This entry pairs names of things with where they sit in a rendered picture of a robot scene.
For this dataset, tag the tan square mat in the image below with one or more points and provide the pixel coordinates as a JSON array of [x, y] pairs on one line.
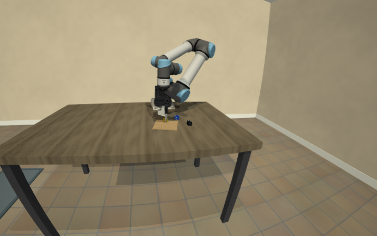
[[169, 125]]

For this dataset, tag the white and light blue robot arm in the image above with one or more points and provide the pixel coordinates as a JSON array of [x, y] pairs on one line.
[[180, 90]]

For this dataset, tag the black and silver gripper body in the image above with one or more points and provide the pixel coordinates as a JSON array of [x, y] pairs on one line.
[[160, 97]]

